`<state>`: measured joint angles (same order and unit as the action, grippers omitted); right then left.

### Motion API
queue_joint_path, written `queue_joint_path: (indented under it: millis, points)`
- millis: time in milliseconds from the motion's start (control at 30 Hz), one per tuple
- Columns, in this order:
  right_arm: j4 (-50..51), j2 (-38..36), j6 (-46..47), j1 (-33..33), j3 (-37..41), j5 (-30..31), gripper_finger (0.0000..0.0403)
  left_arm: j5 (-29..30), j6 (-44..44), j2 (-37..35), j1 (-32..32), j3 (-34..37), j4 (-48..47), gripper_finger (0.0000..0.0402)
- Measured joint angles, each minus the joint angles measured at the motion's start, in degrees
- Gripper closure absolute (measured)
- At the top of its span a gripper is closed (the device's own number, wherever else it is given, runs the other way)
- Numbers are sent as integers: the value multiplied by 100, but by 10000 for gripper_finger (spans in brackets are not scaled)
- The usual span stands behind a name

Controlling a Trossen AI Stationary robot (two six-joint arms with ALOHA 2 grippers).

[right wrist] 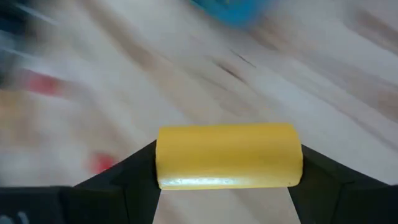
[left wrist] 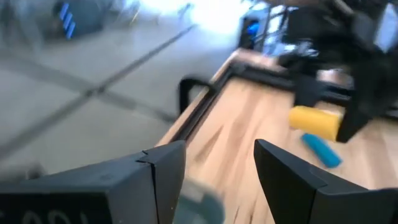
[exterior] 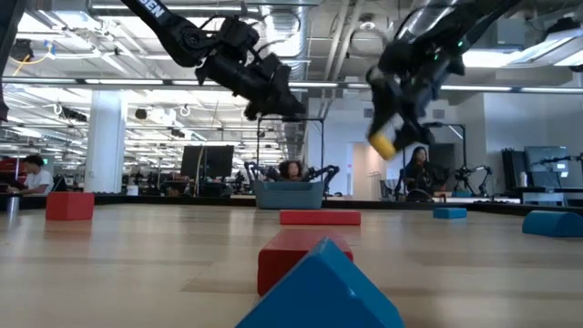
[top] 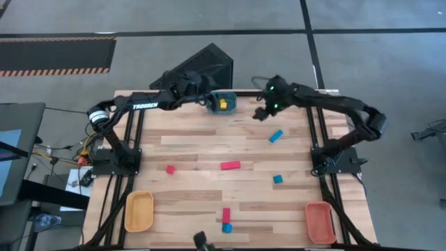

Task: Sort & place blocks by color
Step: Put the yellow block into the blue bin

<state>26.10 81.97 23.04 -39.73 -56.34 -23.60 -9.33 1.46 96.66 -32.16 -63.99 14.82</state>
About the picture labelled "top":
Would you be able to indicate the orange plastic tray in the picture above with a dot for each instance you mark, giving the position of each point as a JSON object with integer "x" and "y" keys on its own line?
{"x": 320, "y": 223}

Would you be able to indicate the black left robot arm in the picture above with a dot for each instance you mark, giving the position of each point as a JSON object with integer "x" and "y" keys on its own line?
{"x": 122, "y": 102}

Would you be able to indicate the yellow cube block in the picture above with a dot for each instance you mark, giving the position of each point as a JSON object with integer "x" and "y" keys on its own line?
{"x": 223, "y": 103}

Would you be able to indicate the blue lit screen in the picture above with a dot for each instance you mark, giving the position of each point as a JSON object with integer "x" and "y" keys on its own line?
{"x": 8, "y": 167}

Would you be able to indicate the hazard striped black mat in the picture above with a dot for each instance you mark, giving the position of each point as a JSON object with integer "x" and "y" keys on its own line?
{"x": 55, "y": 55}

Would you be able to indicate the small black blurry object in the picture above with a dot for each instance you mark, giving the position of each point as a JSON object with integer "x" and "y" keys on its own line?
{"x": 201, "y": 240}

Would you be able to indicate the long red block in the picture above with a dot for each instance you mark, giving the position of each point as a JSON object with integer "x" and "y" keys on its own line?
{"x": 230, "y": 165}

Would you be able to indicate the blue rounded block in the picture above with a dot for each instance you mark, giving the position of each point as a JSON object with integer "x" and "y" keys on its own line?
{"x": 277, "y": 178}

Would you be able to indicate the long blue block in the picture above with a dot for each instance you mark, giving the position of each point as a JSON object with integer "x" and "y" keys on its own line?
{"x": 276, "y": 136}

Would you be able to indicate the teal plastic bin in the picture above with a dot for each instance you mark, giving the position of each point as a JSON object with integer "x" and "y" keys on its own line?
{"x": 230, "y": 108}

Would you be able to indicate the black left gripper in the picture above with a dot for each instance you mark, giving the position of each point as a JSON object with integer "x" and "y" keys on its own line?
{"x": 188, "y": 89}

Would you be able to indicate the red cube block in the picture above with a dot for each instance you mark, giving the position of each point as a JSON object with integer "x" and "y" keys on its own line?
{"x": 170, "y": 169}

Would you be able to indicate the clear water bottle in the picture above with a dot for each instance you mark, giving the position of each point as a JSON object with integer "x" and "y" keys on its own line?
{"x": 47, "y": 221}

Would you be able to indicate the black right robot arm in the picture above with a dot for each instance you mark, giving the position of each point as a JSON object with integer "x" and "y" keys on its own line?
{"x": 331, "y": 101}

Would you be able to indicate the orange connector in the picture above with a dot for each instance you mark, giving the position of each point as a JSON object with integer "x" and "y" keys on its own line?
{"x": 82, "y": 161}

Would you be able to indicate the black side desk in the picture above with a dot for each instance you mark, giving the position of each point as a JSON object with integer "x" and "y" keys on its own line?
{"x": 28, "y": 118}

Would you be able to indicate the white paper sheet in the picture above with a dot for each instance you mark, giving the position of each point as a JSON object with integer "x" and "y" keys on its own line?
{"x": 69, "y": 195}

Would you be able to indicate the yellow plastic tray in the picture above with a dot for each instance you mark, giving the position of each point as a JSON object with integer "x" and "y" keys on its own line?
{"x": 138, "y": 211}

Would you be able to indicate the blue triangular block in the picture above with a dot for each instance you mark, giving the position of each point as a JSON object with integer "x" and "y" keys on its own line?
{"x": 226, "y": 228}

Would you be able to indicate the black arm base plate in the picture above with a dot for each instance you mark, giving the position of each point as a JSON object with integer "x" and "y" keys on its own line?
{"x": 348, "y": 167}
{"x": 101, "y": 169}

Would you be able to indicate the thick red block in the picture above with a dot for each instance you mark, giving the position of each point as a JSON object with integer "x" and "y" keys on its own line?
{"x": 226, "y": 215}

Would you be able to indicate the black floor stand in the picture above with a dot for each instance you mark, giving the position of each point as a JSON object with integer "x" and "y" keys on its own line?
{"x": 432, "y": 132}

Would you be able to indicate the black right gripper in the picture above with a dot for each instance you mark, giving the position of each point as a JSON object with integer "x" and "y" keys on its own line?
{"x": 278, "y": 92}

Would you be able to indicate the black table frame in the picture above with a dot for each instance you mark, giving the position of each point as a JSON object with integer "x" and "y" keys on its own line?
{"x": 244, "y": 93}

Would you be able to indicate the black mesh box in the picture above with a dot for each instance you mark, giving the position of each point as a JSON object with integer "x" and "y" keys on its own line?
{"x": 205, "y": 59}

